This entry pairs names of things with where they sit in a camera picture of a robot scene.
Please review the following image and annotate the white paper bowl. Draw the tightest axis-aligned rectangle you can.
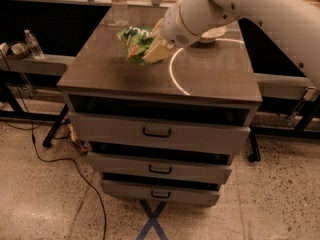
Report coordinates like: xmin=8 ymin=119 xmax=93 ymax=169
xmin=199 ymin=26 xmax=226 ymax=44

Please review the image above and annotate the clear water bottle on cabinet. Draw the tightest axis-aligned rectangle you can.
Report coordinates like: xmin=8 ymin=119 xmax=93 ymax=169
xmin=111 ymin=0 xmax=129 ymax=26

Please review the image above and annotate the small bowl on shelf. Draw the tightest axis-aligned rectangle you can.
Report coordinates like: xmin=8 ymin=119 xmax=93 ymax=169
xmin=6 ymin=42 xmax=29 ymax=60

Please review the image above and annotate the grey drawer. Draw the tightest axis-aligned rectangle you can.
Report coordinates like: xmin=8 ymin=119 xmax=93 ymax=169
xmin=88 ymin=152 xmax=232 ymax=184
xmin=68 ymin=112 xmax=250 ymax=154
xmin=101 ymin=180 xmax=220 ymax=206

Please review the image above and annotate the small water bottle on shelf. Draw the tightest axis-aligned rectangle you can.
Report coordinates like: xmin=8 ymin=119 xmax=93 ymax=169
xmin=24 ymin=29 xmax=44 ymax=59

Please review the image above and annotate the green rice chip bag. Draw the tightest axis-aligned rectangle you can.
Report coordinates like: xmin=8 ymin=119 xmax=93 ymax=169
xmin=117 ymin=26 xmax=153 ymax=65

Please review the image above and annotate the grey drawer cabinet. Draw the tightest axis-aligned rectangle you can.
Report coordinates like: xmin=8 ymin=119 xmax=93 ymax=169
xmin=58 ymin=16 xmax=262 ymax=192

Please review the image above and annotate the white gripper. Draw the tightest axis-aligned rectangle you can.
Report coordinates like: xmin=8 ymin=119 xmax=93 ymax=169
xmin=142 ymin=0 xmax=200 ymax=64

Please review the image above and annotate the black floor cable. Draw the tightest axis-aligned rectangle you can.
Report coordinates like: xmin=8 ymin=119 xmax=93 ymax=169
xmin=0 ymin=48 xmax=108 ymax=240

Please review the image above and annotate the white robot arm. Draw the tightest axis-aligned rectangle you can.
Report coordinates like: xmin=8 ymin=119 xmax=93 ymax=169
xmin=153 ymin=0 xmax=320 ymax=88

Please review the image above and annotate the bottom grey drawer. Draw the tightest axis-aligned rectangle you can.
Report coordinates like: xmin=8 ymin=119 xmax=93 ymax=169
xmin=101 ymin=180 xmax=220 ymax=206

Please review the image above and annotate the middle grey drawer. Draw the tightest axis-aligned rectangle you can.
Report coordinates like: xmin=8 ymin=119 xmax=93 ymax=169
xmin=88 ymin=152 xmax=232 ymax=184

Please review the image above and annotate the power strip on floor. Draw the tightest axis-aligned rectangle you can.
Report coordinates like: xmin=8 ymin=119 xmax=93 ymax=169
xmin=67 ymin=124 xmax=88 ymax=155

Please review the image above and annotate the top grey drawer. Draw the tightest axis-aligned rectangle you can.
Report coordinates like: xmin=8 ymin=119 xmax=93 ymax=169
xmin=68 ymin=112 xmax=250 ymax=154

